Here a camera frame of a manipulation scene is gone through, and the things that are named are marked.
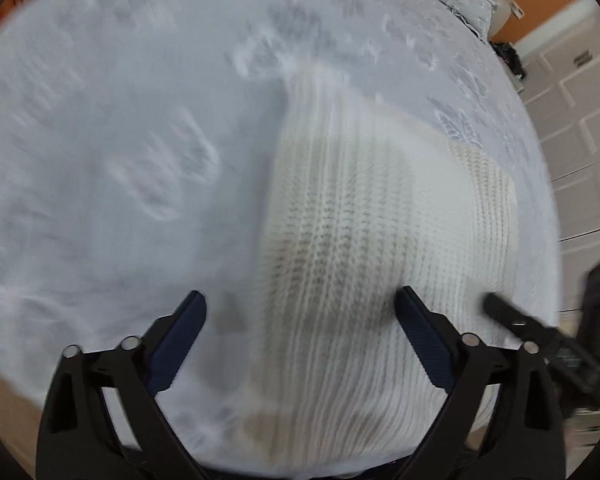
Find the white wardrobe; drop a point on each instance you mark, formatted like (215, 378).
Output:
(562, 96)

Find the white red black knit sweater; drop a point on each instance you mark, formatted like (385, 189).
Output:
(365, 199)

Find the black items on nightstand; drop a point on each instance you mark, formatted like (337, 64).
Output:
(512, 63)

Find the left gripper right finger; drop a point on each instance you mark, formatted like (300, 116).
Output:
(524, 438)

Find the grey butterfly bed cover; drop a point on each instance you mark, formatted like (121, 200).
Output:
(137, 144)

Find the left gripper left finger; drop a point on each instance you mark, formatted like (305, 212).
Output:
(101, 419)

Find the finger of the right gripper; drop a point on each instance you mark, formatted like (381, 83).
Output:
(522, 326)

